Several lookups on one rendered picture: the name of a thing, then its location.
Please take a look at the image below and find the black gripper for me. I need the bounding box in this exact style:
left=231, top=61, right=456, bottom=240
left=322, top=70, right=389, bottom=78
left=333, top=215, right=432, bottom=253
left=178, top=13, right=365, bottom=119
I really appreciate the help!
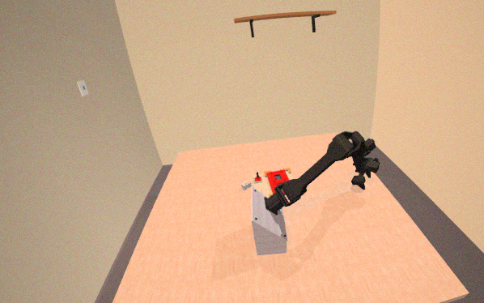
left=351, top=157, right=371, bottom=190

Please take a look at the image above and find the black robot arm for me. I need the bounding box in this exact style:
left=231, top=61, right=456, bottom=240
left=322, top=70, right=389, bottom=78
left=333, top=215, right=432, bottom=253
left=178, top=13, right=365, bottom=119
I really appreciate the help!
left=264, top=131, right=380, bottom=215

